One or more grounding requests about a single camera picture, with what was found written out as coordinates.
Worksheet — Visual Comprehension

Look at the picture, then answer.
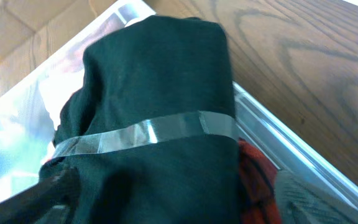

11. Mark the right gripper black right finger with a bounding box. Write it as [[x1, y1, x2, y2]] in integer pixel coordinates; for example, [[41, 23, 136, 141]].
[[274, 170, 358, 224]]

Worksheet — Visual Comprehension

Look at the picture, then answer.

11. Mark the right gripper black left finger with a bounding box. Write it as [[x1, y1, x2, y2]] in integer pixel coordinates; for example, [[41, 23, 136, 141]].
[[0, 168, 80, 223]]

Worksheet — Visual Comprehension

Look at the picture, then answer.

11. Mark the red navy plaid shirt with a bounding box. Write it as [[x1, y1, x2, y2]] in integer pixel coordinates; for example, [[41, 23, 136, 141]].
[[238, 138, 282, 224]]

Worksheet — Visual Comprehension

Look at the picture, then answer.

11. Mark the black garment with band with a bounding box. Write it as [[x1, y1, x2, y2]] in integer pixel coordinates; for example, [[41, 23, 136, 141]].
[[40, 16, 239, 223]]

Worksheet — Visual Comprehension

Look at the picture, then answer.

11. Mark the clear plastic storage bin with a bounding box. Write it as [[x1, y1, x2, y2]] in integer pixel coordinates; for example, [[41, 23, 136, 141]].
[[0, 1, 358, 210]]

